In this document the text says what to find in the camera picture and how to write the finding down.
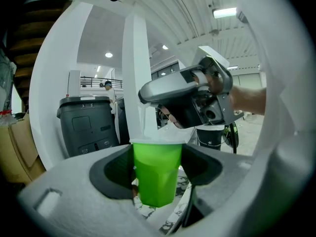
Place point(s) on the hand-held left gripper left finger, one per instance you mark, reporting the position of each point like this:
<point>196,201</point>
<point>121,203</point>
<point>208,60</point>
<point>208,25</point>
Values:
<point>81,206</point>

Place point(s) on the person's right forearm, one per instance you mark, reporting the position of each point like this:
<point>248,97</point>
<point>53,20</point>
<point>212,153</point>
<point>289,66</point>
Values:
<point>247,100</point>

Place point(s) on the dark grey machine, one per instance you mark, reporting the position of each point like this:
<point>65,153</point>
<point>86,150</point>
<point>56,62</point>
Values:
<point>86,125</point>

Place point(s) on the person's white shirt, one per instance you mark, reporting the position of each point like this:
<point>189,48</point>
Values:
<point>274,58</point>

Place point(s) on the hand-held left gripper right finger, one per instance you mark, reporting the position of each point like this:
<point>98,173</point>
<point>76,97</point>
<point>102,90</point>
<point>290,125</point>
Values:
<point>234,194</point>

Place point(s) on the brown wooden staircase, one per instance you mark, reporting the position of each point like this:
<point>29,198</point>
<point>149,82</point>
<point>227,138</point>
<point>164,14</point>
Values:
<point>32,46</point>

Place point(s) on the large brown cardboard box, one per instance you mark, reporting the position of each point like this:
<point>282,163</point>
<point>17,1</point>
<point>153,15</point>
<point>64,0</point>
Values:
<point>19,147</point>

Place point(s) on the white tall cabinet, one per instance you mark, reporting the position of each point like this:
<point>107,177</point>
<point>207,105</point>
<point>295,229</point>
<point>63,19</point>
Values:
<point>74,83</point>

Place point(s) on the person's right hand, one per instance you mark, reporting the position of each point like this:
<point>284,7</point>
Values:
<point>217,84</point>

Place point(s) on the black metal railing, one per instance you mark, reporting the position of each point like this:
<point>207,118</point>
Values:
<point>98,81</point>

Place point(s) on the clear plastic bag with red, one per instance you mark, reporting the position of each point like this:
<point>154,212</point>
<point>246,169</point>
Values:
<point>6,116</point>

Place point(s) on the round ceiling light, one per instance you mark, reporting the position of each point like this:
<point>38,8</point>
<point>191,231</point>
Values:
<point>108,55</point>

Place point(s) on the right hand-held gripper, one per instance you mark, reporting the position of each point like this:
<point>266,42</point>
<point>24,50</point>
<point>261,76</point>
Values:
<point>217,107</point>

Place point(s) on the green plastic cup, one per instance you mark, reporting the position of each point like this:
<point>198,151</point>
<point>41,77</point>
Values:
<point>158,174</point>

